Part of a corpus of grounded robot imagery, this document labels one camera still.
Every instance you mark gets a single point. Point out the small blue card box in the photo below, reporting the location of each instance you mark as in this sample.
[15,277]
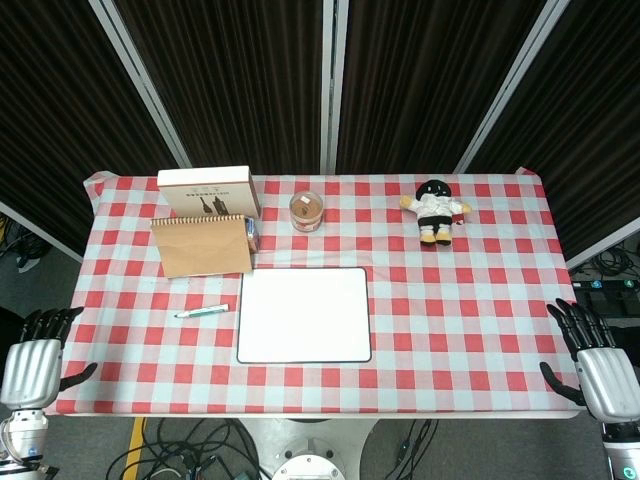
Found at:
[253,234]

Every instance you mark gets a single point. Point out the red white checkered tablecloth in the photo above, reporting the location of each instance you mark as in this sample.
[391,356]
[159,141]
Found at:
[450,310]

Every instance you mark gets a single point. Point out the dark folding screen partition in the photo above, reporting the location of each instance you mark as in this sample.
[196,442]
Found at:
[240,85]

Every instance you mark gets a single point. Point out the white round table base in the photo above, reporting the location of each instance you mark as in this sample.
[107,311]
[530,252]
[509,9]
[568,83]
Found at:
[310,450]

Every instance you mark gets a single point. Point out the white drawing board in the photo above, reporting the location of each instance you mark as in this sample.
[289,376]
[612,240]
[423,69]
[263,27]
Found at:
[304,315]

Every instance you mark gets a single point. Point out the yellow floor tape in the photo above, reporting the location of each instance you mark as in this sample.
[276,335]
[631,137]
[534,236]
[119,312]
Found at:
[134,447]

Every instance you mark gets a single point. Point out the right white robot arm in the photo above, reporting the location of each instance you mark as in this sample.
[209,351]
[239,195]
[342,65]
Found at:
[620,450]

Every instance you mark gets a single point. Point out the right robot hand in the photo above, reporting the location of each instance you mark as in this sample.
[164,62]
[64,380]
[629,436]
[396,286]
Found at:
[602,375]

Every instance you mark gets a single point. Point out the green marker pen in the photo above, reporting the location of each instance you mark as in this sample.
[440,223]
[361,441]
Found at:
[201,311]

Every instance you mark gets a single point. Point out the glass jar with brown contents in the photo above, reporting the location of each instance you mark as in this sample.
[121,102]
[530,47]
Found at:
[306,211]

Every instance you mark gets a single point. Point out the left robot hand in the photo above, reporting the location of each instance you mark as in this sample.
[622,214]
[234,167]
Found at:
[31,367]

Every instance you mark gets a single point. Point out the white cardboard box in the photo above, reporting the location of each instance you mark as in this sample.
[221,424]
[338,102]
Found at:
[210,192]

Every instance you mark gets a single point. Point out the brown spiral notebook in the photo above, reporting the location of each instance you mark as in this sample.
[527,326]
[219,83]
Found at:
[202,246]

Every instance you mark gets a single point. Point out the black electronic device with lights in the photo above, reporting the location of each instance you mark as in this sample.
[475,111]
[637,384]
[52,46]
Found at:
[607,295]

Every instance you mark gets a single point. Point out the plush doll in white shirt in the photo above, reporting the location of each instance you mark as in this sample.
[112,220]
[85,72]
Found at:
[436,211]

